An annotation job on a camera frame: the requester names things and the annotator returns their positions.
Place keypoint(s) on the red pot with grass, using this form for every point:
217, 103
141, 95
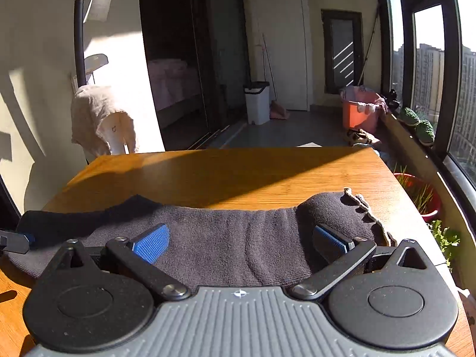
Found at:
424, 197

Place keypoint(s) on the white plastic trash bin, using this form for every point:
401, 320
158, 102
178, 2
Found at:
257, 97

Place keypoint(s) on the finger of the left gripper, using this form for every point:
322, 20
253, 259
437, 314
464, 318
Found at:
14, 242

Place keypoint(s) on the black white vacuum handle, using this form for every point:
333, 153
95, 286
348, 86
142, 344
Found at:
78, 43

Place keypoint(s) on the leafy green plant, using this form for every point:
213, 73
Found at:
448, 241

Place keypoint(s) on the green slipper near window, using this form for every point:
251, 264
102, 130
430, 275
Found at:
408, 117

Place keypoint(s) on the pink dustpan with broom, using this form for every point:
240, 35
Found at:
277, 111

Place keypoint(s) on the orange bucket with cloths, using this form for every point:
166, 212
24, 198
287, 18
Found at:
361, 108

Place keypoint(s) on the pink bed in room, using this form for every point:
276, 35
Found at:
172, 81

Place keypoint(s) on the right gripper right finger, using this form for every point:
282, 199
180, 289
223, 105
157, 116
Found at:
345, 257

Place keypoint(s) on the slippers on floor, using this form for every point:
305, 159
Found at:
360, 136

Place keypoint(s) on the dark grey knitted garment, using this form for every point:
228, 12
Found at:
212, 247

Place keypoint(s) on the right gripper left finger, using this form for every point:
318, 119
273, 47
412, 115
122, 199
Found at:
136, 258

